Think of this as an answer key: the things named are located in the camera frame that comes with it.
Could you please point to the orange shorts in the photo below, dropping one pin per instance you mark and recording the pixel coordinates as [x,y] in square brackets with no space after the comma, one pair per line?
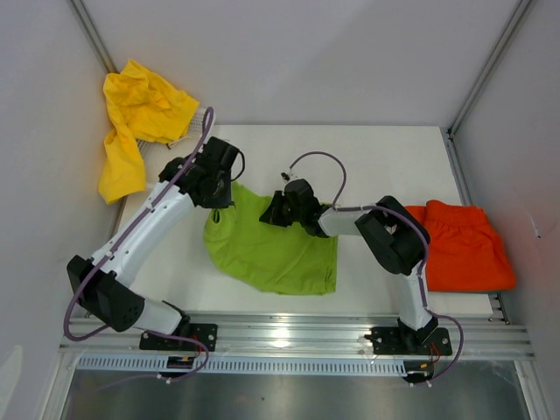
[466,253]

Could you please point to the aluminium frame post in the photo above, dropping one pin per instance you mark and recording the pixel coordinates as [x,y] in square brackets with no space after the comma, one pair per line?
[491,63]
[92,35]

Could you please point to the slotted cable duct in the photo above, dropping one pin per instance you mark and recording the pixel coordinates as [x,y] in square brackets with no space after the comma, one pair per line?
[242,365]

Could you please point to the lime green shorts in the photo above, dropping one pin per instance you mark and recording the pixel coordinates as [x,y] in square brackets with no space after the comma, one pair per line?
[281,260]

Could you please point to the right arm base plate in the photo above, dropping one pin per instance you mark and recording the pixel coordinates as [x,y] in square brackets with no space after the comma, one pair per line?
[393,340]

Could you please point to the yellow shorts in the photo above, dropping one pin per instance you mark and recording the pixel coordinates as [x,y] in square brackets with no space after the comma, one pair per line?
[141,106]

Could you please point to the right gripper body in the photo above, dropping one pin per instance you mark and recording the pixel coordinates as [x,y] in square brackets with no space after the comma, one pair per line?
[297,213]

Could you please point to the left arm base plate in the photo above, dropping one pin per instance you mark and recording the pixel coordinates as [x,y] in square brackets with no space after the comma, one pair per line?
[206,334]

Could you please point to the right aluminium frame post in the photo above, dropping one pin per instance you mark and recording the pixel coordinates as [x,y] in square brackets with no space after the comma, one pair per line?
[491,63]

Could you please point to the left aluminium frame post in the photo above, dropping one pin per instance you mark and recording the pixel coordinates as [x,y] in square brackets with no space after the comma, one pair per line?
[92,35]

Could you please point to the aluminium mounting rail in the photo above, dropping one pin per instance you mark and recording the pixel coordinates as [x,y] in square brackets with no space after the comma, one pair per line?
[302,336]

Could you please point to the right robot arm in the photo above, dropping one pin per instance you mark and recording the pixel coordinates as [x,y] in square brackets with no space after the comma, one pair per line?
[396,239]

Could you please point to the white plastic basket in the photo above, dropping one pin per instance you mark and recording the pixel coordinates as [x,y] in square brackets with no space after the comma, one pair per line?
[194,133]

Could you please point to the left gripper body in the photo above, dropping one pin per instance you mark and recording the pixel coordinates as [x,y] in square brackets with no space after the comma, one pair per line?
[222,197]

